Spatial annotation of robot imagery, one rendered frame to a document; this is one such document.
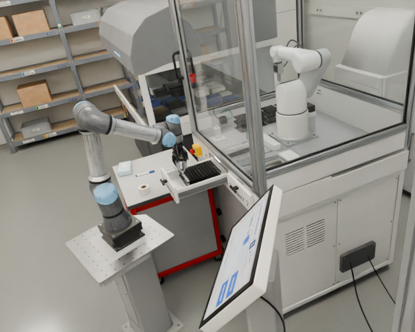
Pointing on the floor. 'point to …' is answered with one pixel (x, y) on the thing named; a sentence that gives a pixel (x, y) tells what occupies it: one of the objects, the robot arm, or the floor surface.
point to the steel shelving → (61, 127)
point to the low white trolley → (172, 215)
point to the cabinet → (327, 237)
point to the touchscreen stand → (275, 292)
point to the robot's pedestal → (141, 290)
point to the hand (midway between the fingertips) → (182, 169)
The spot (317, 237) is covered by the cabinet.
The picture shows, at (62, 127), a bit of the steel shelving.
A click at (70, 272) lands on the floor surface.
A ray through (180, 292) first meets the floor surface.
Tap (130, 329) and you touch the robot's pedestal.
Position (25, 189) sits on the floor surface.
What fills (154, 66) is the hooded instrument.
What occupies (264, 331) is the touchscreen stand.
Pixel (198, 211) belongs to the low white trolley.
